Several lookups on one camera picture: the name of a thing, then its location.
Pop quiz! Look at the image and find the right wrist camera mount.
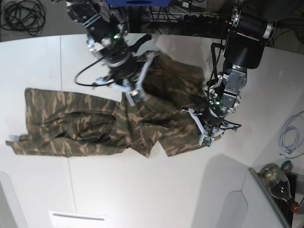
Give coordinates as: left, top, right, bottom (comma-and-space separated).
93, 50, 160, 106

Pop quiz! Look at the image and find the camouflage t-shirt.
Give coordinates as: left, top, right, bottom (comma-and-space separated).
6, 54, 207, 157

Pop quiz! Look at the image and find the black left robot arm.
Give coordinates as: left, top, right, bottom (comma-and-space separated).
199, 0, 279, 135

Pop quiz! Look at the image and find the blue box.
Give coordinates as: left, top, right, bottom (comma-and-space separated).
106, 0, 171, 7

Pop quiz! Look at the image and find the white coiled cable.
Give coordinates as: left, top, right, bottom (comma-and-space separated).
278, 111, 304, 158

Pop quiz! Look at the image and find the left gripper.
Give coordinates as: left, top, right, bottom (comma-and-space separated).
203, 106, 226, 130

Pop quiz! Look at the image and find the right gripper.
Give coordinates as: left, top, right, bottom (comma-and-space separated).
102, 34, 152, 82

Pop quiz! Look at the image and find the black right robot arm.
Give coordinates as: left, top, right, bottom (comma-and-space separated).
66, 0, 155, 87

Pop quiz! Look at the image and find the black coiled cable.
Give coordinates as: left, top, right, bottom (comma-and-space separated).
0, 0, 47, 36

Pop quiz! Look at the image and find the clear plastic bottle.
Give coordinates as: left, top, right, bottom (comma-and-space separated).
260, 163, 300, 213

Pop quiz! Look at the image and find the green tape roll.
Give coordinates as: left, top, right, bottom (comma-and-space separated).
281, 160, 293, 173

